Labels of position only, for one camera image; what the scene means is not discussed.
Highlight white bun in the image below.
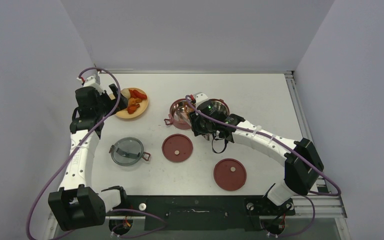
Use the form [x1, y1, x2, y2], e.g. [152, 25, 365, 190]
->
[120, 88, 131, 99]

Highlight orange plastic plate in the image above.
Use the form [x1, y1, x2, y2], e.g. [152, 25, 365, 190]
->
[115, 87, 150, 120]

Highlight orange fried food pieces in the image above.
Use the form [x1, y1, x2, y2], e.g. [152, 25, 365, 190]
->
[126, 88, 149, 115]

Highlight red steel bowl tall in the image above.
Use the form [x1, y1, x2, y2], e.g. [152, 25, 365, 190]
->
[210, 98, 230, 121]

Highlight red steel bowl with handles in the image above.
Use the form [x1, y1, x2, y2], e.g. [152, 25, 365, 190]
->
[164, 98, 193, 130]

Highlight red round lid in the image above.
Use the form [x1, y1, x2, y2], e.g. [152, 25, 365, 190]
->
[213, 158, 247, 192]
[161, 134, 194, 163]

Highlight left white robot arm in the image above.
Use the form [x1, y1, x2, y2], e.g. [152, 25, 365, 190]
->
[48, 83, 129, 232]

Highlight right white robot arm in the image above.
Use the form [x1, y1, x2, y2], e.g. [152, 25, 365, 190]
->
[189, 111, 324, 214]

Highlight grey transparent lid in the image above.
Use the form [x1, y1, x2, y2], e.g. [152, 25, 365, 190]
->
[109, 137, 151, 167]

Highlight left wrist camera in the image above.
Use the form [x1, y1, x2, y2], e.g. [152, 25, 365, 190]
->
[76, 74, 104, 94]

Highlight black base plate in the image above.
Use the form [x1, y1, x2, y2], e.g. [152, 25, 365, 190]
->
[107, 195, 296, 236]

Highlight aluminium frame rail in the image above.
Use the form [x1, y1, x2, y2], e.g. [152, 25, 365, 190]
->
[284, 71, 347, 219]

